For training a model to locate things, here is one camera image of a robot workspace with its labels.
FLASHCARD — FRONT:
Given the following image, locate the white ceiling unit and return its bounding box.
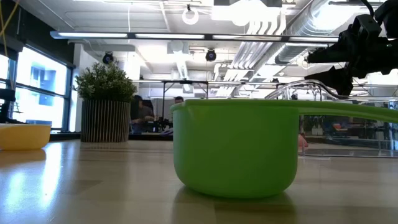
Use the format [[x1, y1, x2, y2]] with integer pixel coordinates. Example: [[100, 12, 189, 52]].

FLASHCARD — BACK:
[[211, 0, 283, 27]]

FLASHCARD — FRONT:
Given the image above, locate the large window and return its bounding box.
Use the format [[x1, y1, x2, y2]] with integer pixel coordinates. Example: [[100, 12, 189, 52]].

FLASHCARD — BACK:
[[0, 46, 75, 131]]

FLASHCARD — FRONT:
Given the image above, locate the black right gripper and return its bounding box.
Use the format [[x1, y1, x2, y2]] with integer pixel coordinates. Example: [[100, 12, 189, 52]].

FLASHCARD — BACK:
[[304, 14, 398, 96]]

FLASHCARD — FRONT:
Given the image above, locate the green plant in ribbed pot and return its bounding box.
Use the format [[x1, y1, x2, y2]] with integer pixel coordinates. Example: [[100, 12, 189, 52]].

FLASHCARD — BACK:
[[74, 60, 137, 143]]

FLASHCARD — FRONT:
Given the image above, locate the yellow plastic measuring cup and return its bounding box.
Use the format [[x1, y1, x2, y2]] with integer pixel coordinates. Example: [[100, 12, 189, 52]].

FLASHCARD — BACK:
[[0, 123, 52, 151]]

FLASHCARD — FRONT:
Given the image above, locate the white hanging ring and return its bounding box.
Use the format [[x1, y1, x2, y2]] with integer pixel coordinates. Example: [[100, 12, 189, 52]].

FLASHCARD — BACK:
[[182, 3, 200, 26]]

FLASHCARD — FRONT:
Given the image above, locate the green plastic measuring cup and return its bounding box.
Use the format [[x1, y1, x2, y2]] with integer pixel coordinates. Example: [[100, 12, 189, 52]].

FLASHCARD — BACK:
[[170, 98, 398, 199]]

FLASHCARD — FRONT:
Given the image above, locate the black aluminium table frame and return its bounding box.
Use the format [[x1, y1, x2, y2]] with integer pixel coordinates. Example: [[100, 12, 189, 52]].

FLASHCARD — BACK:
[[49, 132, 174, 142]]

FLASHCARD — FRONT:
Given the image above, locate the yellow hanging cable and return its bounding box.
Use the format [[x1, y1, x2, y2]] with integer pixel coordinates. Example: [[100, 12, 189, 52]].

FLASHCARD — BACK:
[[0, 0, 20, 57]]

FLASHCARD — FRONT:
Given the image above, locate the black stand by window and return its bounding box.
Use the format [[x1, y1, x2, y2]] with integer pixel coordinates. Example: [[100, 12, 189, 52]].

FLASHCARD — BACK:
[[0, 88, 24, 124]]

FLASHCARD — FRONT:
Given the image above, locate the silver air duct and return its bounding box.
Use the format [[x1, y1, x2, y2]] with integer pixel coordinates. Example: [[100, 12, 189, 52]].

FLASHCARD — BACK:
[[275, 0, 361, 65]]

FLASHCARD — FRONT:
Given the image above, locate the long ceiling light bar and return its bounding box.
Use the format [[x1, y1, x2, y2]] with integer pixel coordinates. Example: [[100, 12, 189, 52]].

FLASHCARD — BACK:
[[49, 30, 340, 44]]

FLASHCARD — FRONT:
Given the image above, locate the white ceiling conduit bundle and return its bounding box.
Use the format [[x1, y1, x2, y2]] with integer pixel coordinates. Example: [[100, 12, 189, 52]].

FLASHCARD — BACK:
[[214, 9, 287, 98]]

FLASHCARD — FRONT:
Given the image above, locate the black metal rig frame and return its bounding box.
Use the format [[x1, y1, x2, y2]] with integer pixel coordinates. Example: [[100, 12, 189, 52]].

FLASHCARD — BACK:
[[161, 80, 210, 122]]

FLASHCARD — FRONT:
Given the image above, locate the clear plastic basket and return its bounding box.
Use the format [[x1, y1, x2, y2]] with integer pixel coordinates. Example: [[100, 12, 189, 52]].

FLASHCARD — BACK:
[[264, 79, 398, 159]]

